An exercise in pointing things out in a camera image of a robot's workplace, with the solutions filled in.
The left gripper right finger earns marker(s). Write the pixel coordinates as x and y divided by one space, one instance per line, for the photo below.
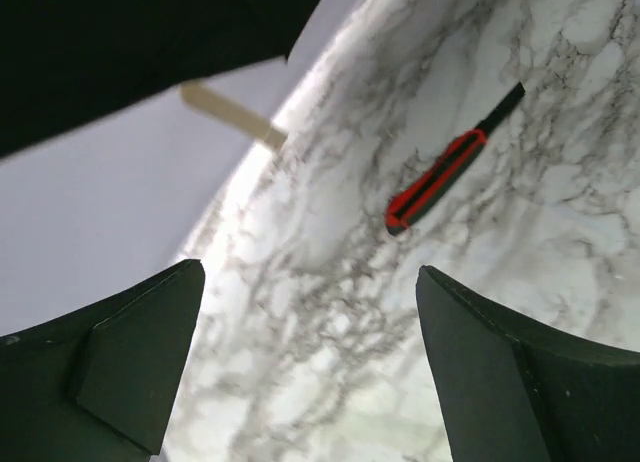
511 388

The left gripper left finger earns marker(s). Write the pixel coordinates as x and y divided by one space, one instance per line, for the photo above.
99 383

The beige folding umbrella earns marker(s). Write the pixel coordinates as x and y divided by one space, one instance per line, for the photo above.
67 63

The red black utility knife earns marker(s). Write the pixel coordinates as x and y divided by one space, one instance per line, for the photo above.
409 206

